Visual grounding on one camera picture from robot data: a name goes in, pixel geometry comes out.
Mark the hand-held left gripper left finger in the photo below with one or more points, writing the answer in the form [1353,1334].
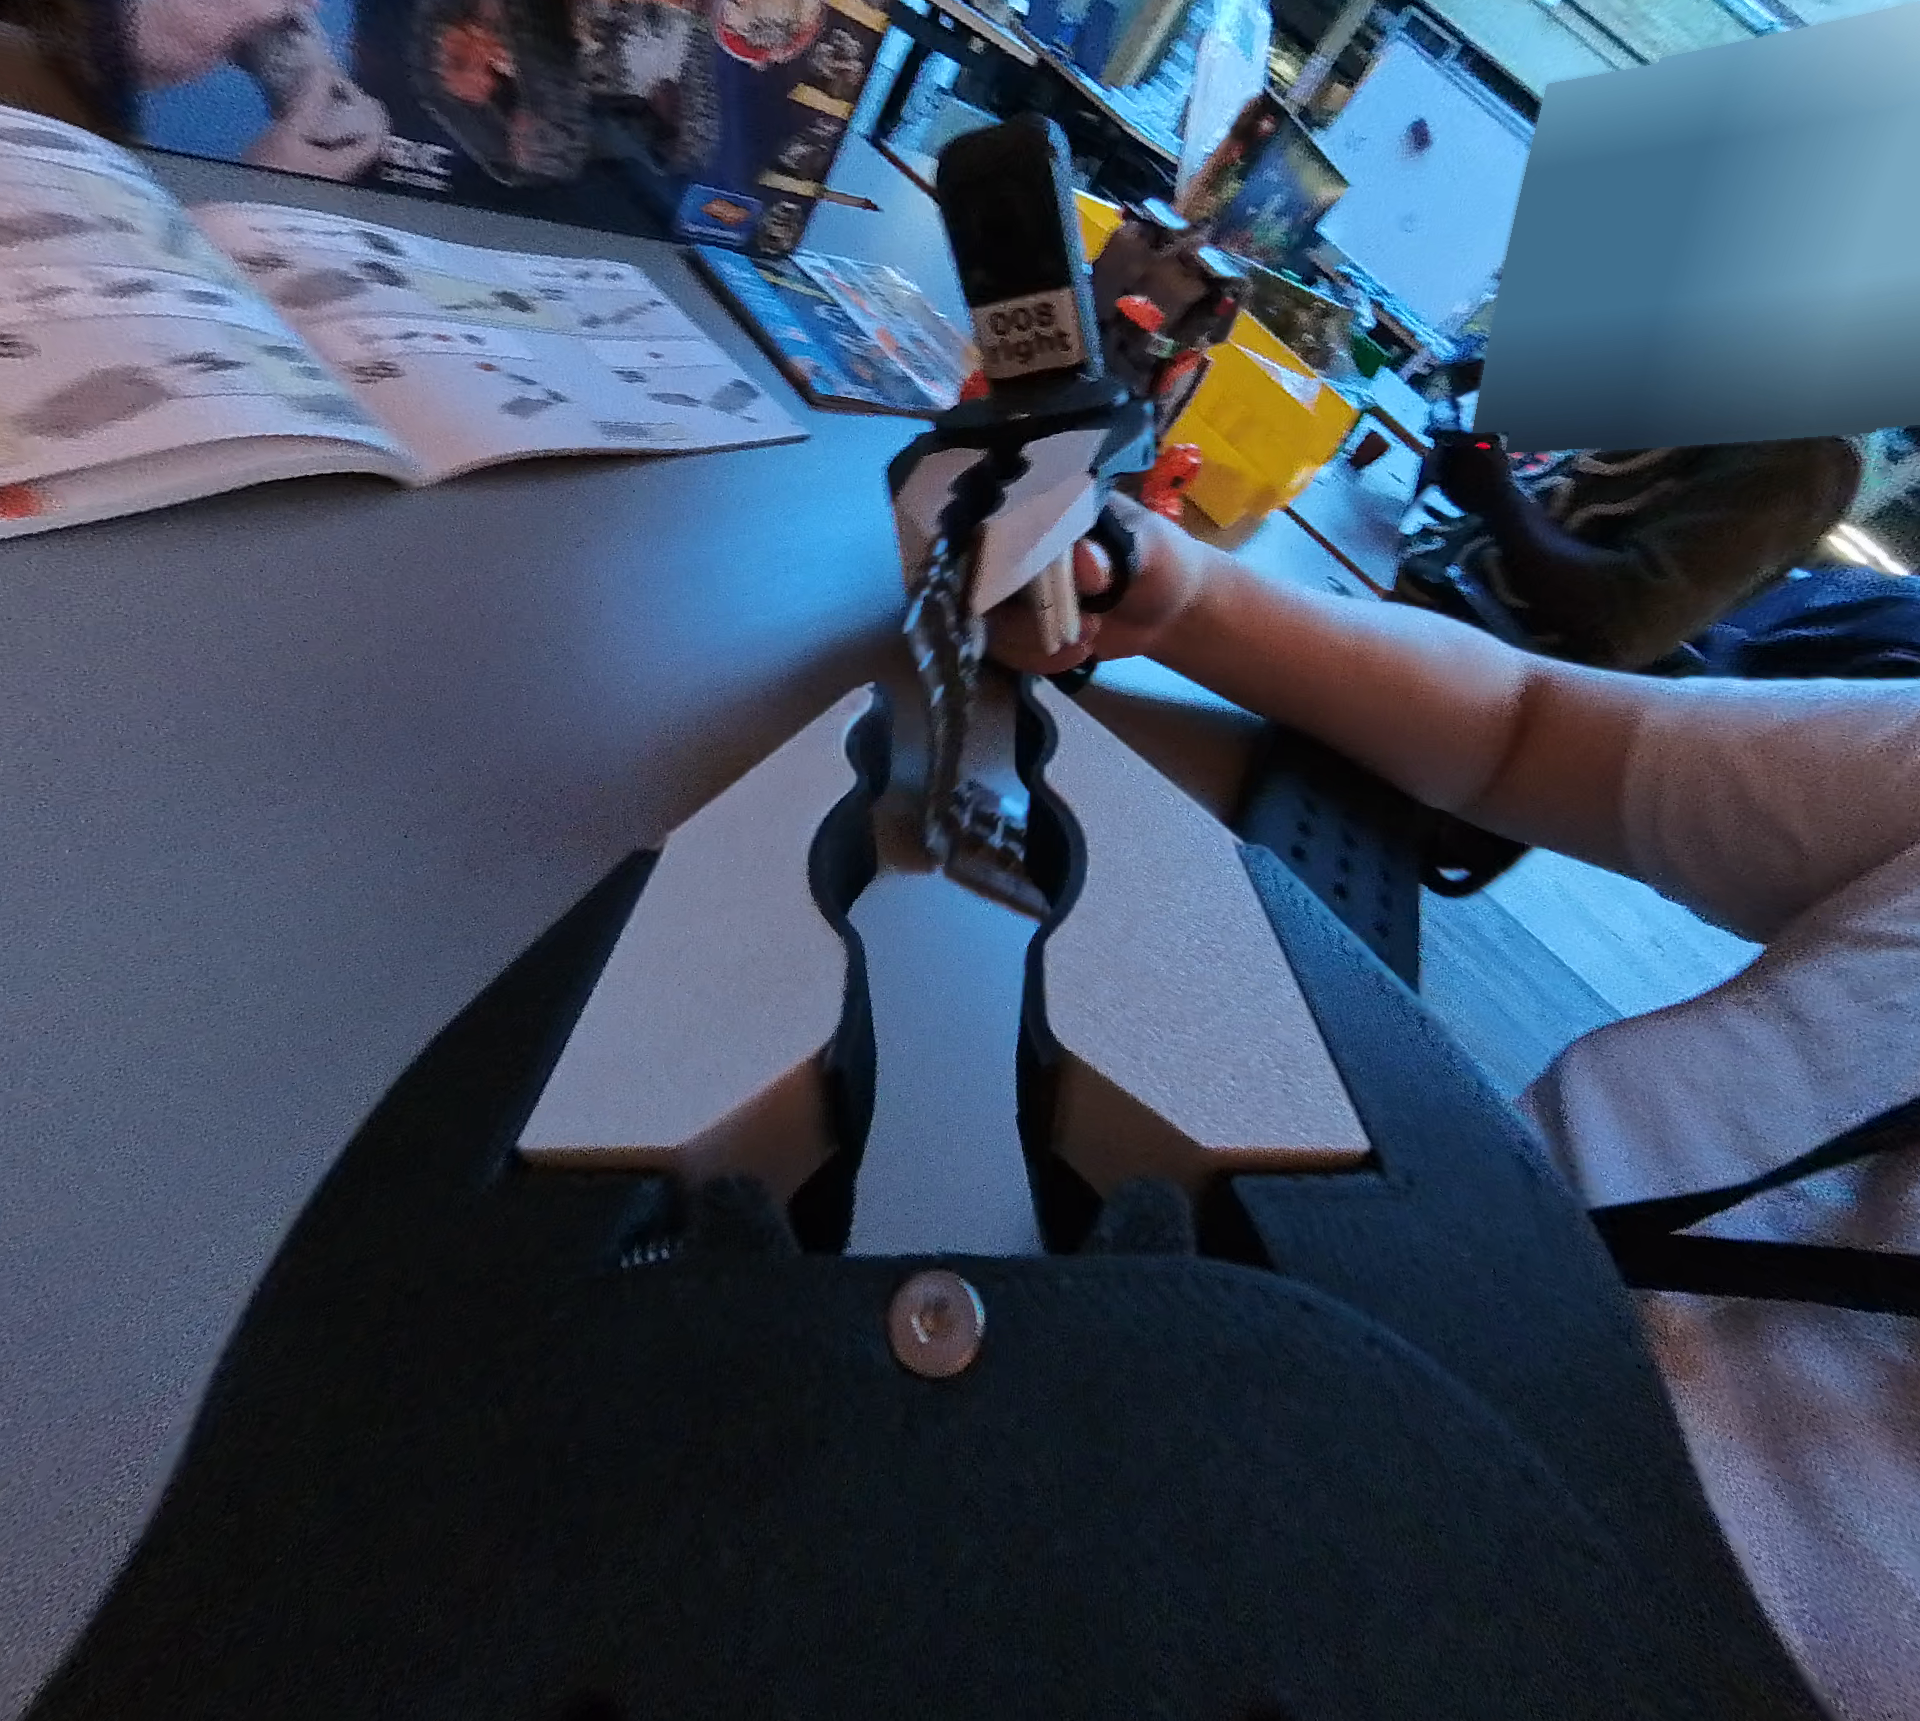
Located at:
[692,1002]

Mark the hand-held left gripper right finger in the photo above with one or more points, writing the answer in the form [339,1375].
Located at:
[1200,1002]

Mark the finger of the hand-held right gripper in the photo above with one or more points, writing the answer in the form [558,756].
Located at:
[919,536]
[1035,514]

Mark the person's right forearm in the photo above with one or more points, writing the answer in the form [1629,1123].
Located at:
[1383,686]

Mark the grey desk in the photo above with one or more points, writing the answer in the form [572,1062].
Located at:
[375,778]

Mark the person's right hand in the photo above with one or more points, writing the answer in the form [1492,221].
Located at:
[1170,583]

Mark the black toy robot orange wheels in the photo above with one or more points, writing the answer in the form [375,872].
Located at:
[1186,296]

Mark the blue printed leaflet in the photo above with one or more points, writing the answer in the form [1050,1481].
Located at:
[840,324]

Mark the black perforated chair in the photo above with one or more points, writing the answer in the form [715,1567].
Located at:
[1334,835]

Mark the yellow plastic bin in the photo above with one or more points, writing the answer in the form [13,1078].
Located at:
[1261,432]

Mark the dark printed toy box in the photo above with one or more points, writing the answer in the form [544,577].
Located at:
[1276,190]

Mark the white instruction booklet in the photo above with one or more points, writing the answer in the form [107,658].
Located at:
[375,355]

